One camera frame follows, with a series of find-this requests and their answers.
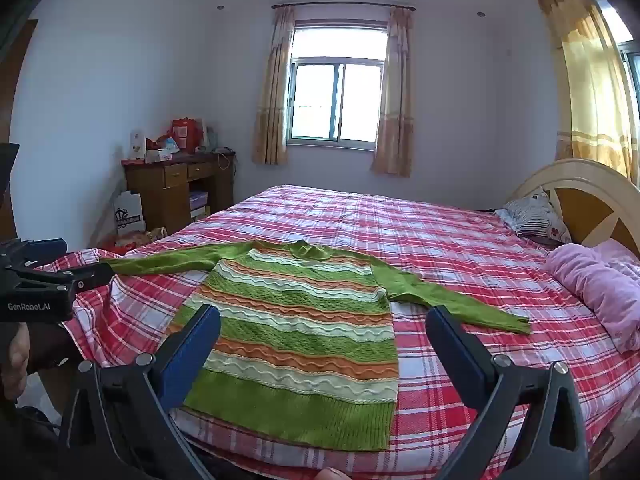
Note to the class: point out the red box on desk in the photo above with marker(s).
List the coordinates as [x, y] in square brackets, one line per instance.
[186, 135]

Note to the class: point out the brown wooden desk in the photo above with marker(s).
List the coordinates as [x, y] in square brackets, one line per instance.
[150, 185]

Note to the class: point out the pink tissue box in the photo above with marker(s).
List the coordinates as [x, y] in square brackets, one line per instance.
[159, 155]

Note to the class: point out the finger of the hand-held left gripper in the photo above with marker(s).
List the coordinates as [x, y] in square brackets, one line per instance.
[80, 275]
[45, 248]

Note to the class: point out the blue and white package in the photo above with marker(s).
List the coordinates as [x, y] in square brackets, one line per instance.
[170, 144]

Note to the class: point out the white printed card box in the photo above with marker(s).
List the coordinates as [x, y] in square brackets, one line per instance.
[138, 145]

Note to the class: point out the person's left hand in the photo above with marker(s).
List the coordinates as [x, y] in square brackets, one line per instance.
[11, 360]

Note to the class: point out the striped floral pillow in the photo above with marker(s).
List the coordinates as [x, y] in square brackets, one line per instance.
[535, 217]

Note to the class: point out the person's left forearm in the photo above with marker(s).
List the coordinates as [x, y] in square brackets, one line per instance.
[20, 440]

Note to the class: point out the yellow curtain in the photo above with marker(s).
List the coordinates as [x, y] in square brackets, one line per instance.
[590, 85]

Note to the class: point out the sliding glass window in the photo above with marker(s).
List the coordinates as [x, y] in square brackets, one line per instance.
[315, 100]

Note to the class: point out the side window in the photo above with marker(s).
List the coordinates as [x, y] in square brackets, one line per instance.
[632, 70]

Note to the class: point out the purple box under desk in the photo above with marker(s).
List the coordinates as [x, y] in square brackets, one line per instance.
[198, 205]

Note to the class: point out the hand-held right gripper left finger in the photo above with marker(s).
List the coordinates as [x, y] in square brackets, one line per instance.
[192, 355]

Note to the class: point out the pink quilt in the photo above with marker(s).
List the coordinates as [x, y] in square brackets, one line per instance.
[600, 280]

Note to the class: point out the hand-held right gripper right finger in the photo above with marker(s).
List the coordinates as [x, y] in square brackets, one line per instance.
[457, 355]

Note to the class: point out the brown wooden door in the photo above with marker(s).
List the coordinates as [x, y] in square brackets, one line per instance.
[11, 85]

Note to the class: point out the bed with red plaid sheet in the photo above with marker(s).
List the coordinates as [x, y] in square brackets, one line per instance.
[450, 240]

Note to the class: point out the white paper bag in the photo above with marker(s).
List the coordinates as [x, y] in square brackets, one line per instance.
[129, 215]

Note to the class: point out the green striped knit sweater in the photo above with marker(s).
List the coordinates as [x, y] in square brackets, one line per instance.
[300, 335]

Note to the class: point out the cream wooden headboard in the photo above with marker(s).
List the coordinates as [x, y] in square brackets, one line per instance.
[590, 195]

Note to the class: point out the beige floral curtain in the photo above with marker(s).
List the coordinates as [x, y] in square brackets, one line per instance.
[397, 110]
[272, 100]

